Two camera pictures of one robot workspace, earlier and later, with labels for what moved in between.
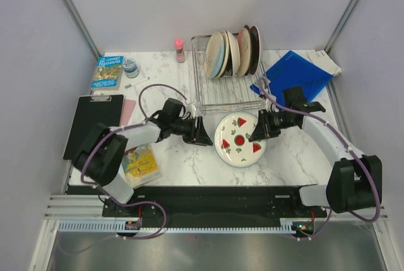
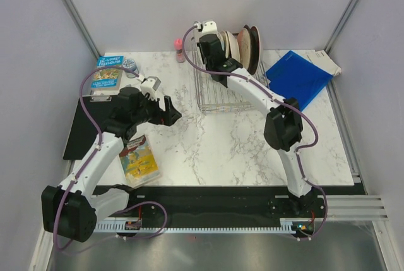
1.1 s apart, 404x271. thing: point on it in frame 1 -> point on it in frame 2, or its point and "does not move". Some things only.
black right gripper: [264, 129] -> [202, 53]
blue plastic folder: [293, 71] does not move
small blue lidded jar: [130, 68] does not move
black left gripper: [202, 138] -> [167, 117]
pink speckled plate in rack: [244, 51] does not move
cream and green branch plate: [227, 50] does not move
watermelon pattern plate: [231, 142] -> [197, 52]
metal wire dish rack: [230, 93] does not move
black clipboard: [91, 111] does not move
